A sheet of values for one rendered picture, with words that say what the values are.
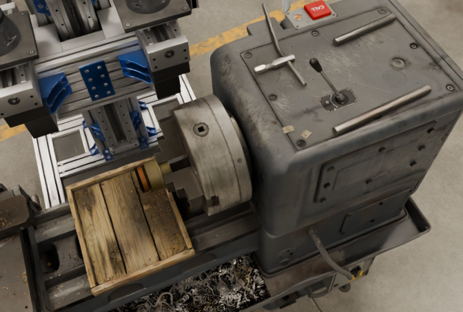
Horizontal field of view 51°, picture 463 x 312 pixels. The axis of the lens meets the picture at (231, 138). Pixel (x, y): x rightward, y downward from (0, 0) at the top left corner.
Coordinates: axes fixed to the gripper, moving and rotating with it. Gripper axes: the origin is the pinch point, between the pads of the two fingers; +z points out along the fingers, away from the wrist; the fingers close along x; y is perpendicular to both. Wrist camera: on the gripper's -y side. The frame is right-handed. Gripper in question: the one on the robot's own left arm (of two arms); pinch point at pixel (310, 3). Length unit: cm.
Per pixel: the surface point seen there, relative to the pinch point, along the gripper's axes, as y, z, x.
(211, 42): 157, 112, -36
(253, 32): 15.9, 12.4, 8.4
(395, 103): -25.6, 19.3, -4.9
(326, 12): 9.9, 12.9, -12.6
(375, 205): -20, 70, -7
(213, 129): -4.6, 18.0, 34.8
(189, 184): -6, 31, 46
